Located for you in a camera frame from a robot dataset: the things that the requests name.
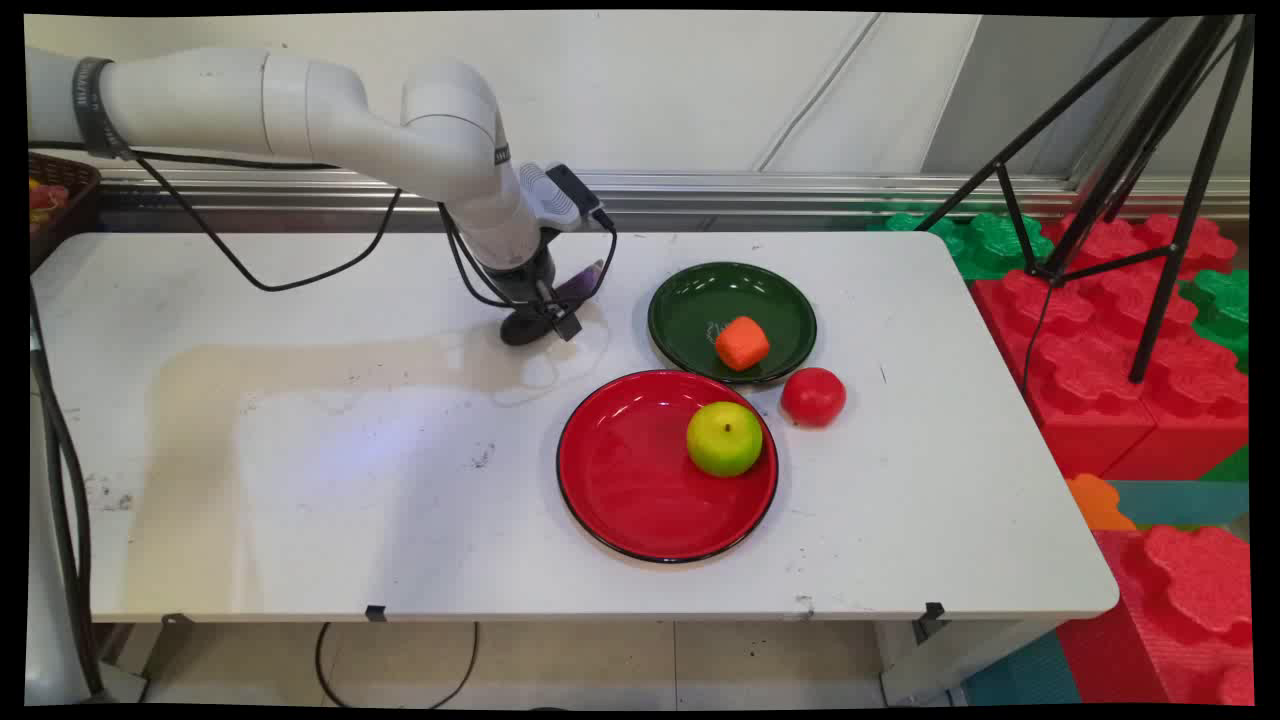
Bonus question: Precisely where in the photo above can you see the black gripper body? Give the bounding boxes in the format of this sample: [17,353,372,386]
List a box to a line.
[495,250,559,307]

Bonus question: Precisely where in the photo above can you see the purple toy eggplant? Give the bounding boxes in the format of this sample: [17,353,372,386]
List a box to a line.
[499,259,607,348]

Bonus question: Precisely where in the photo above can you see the orange toy carrot piece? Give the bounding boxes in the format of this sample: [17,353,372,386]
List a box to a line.
[714,316,771,373]

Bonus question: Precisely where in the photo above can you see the dark green plate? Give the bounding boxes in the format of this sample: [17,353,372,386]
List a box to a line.
[647,262,818,387]

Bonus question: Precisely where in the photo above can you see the red plate with black rim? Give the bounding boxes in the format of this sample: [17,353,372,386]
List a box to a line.
[556,369,780,564]

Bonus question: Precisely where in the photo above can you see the green toy apple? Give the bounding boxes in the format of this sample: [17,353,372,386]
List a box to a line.
[686,401,764,478]

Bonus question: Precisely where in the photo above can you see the red toy tomato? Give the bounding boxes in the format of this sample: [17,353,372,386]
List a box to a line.
[780,367,848,429]

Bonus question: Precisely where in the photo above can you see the green foam block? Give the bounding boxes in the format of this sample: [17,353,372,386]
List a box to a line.
[884,210,1057,282]
[1180,267,1251,373]

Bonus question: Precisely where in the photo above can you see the dark brown wicker basket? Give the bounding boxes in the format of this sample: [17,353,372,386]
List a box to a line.
[28,152,103,273]

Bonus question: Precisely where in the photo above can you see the red toy fruit in basket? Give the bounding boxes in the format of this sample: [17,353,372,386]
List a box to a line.
[28,180,71,233]

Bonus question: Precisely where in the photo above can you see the white table leg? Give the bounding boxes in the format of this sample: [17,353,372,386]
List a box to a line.
[878,618,1063,707]

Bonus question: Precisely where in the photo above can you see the large red foam block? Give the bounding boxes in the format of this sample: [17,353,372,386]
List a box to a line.
[972,268,1251,482]

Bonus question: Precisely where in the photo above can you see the orange foam piece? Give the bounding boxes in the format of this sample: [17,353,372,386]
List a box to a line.
[1064,473,1138,532]

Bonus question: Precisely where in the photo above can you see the teal foam mat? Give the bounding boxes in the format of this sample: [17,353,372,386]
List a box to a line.
[963,629,1083,707]
[1108,479,1251,528]

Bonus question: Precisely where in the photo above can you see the black tripod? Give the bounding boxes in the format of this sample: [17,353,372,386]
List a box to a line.
[914,15,1256,386]

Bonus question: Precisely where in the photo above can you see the black looped gripper cable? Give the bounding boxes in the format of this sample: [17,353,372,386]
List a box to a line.
[437,203,531,311]

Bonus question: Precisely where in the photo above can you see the black camera cable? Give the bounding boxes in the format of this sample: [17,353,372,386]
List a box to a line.
[560,208,619,313]

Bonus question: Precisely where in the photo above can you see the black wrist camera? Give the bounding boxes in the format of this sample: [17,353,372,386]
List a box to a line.
[545,163,616,233]

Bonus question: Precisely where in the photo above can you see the long black arm cable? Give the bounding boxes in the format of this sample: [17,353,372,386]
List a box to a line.
[30,140,404,294]

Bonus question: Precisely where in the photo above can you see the metal window rail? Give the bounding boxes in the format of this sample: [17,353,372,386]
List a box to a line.
[98,168,1251,223]

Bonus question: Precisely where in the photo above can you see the black floor cable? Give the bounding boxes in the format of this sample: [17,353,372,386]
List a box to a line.
[315,621,480,710]

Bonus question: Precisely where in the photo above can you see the black strap on arm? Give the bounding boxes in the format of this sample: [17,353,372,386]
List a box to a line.
[71,57,121,162]

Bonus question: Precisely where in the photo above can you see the thin black tripod cable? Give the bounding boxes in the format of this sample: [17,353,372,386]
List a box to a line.
[1020,283,1057,397]

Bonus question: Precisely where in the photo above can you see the black cable bundle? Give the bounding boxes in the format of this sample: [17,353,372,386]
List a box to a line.
[28,285,107,698]

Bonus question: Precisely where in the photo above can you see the grey table leg bracket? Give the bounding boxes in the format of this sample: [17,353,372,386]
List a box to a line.
[98,613,195,703]

